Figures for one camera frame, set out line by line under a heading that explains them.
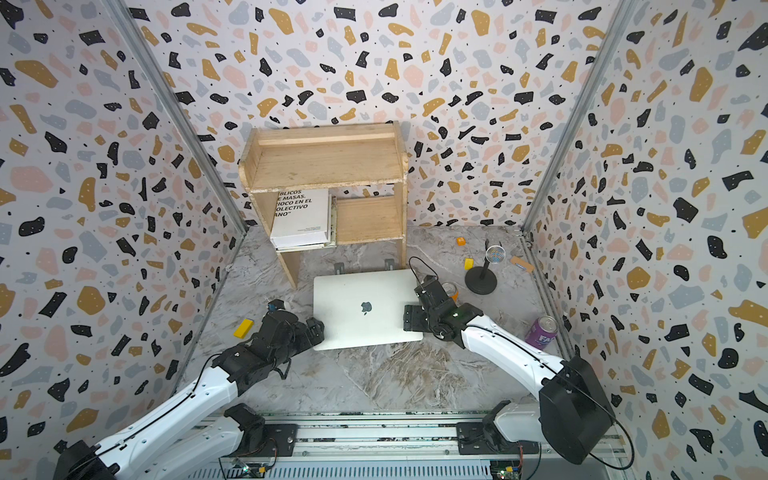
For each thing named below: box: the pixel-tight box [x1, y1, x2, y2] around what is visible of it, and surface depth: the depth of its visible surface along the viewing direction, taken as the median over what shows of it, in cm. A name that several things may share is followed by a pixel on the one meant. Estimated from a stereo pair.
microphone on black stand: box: [465, 238, 506, 295], surface depth 106 cm
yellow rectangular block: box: [233, 318, 254, 339], surface depth 95 cm
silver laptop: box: [313, 269, 423, 351], surface depth 87 cm
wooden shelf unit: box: [239, 121, 408, 289], surface depth 83 cm
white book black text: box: [270, 188, 331, 252], surface depth 87 cm
